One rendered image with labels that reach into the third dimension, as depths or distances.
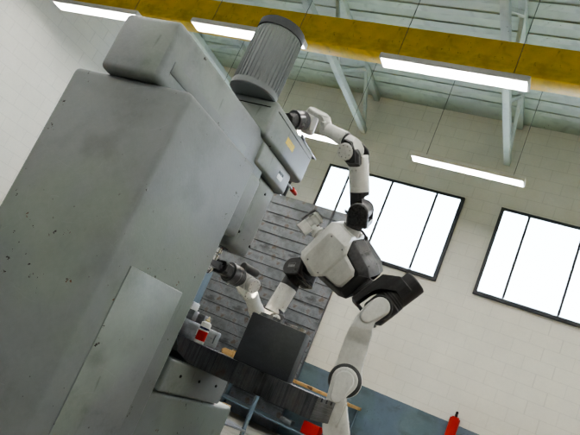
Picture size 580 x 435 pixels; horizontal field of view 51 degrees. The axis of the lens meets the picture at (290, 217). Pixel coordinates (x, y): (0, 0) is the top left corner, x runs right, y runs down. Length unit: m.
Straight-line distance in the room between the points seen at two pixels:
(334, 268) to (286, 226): 8.18
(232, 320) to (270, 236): 1.64
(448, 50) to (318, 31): 1.67
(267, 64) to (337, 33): 5.44
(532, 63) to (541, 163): 3.78
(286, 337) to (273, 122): 0.82
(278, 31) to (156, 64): 0.78
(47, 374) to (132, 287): 0.32
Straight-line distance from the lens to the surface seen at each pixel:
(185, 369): 2.31
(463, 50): 7.35
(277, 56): 2.46
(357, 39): 7.71
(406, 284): 2.74
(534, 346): 9.81
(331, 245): 2.71
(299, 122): 2.75
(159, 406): 2.29
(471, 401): 9.70
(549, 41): 9.02
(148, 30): 1.95
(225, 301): 10.89
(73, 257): 1.74
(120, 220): 1.69
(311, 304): 10.31
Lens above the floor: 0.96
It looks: 13 degrees up
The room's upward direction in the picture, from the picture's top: 23 degrees clockwise
